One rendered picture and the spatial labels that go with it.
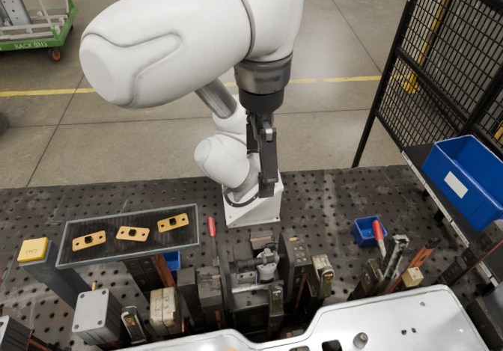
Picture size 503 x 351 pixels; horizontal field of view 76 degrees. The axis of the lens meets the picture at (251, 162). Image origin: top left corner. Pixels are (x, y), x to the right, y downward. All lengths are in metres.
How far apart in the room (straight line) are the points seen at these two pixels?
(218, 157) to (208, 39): 0.97
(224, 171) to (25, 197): 1.02
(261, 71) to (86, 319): 0.74
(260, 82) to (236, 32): 0.13
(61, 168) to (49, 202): 1.25
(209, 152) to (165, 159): 1.53
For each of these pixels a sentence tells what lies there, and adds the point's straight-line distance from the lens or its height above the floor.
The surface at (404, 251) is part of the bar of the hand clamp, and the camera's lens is 0.91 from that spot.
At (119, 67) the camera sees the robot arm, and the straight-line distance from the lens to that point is 0.32.
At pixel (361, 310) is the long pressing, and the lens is 1.05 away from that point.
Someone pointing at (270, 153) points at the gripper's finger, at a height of 1.58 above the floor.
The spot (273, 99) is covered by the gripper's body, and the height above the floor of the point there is 1.65.
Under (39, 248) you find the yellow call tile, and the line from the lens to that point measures 1.06.
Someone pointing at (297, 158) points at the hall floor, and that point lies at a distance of 2.74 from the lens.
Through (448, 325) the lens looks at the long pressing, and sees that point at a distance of 1.13.
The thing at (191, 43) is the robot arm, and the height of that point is 1.80.
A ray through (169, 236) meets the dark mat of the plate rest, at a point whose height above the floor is 1.16.
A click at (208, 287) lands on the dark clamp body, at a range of 0.95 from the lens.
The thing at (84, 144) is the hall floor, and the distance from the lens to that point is 3.19.
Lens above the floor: 1.95
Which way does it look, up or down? 47 degrees down
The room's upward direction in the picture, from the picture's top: straight up
